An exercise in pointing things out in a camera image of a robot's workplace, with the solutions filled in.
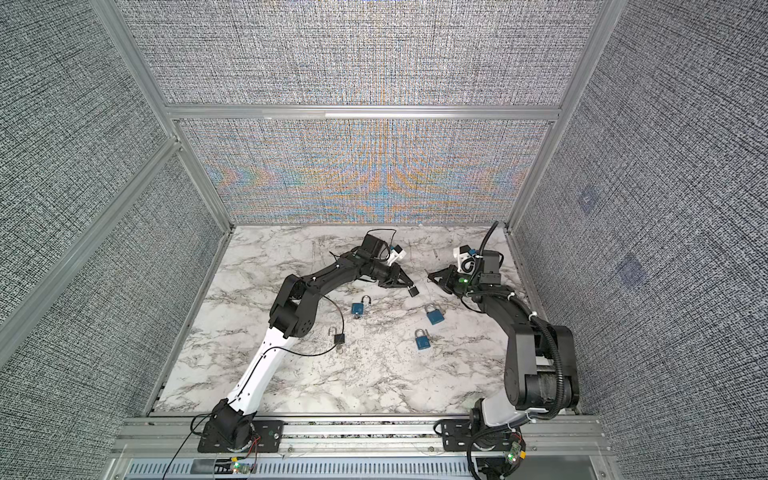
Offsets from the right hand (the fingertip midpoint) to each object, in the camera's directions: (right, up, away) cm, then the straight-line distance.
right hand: (430, 274), depth 89 cm
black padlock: (-4, -6, +11) cm, 13 cm away
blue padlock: (-22, -12, +8) cm, 26 cm away
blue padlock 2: (+2, -14, +6) cm, 15 cm away
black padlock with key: (-28, -20, +1) cm, 34 cm away
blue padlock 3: (-3, -20, 0) cm, 20 cm away
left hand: (-4, -4, +10) cm, 12 cm away
